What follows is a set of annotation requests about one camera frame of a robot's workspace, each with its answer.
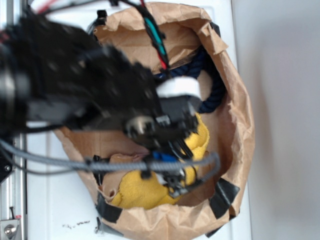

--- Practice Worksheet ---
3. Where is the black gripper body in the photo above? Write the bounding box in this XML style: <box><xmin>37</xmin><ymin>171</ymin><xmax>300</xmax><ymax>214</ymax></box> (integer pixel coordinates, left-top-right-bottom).
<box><xmin>124</xmin><ymin>95</ymin><xmax>202</xmax><ymax>151</ymax></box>

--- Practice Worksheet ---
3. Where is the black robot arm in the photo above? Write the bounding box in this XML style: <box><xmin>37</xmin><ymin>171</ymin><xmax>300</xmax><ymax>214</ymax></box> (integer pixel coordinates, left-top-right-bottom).
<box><xmin>0</xmin><ymin>15</ymin><xmax>201</xmax><ymax>150</ymax></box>

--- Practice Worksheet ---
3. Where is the yellow cloth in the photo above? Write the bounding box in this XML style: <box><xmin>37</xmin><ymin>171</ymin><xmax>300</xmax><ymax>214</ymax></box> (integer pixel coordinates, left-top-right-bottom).
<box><xmin>102</xmin><ymin>113</ymin><xmax>210</xmax><ymax>210</ymax></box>

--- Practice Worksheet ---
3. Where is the brown paper bag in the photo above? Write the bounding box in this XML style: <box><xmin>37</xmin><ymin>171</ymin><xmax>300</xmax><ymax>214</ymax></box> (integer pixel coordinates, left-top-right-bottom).
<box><xmin>54</xmin><ymin>2</ymin><xmax>255</xmax><ymax>240</ymax></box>

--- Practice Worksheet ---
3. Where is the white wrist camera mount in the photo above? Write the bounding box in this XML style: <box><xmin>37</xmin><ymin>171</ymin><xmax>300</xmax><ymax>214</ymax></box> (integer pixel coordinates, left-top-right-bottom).
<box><xmin>156</xmin><ymin>76</ymin><xmax>201</xmax><ymax>99</ymax></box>

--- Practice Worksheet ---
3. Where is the grey braided cable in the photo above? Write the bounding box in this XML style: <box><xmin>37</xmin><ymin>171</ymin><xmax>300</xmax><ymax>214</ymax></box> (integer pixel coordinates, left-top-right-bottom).
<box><xmin>0</xmin><ymin>139</ymin><xmax>221</xmax><ymax>191</ymax></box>

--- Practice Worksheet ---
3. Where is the dark blue rope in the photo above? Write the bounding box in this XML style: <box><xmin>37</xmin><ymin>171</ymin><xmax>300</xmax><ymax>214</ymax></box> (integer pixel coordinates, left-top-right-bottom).
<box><xmin>152</xmin><ymin>48</ymin><xmax>227</xmax><ymax>114</ymax></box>

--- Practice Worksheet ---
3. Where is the red green wire bundle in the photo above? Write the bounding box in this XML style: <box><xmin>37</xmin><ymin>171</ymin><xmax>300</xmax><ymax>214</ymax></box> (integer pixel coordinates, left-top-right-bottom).
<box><xmin>119</xmin><ymin>0</ymin><xmax>171</xmax><ymax>71</ymax></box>

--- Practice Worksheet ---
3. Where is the aluminium frame rail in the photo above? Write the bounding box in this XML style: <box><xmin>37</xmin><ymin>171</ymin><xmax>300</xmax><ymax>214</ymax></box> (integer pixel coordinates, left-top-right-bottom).
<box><xmin>0</xmin><ymin>0</ymin><xmax>28</xmax><ymax>240</ymax></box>

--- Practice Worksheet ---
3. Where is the metal corner bracket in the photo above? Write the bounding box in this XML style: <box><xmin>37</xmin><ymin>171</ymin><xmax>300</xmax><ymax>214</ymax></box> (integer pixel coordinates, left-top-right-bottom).
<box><xmin>0</xmin><ymin>219</ymin><xmax>22</xmax><ymax>240</ymax></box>

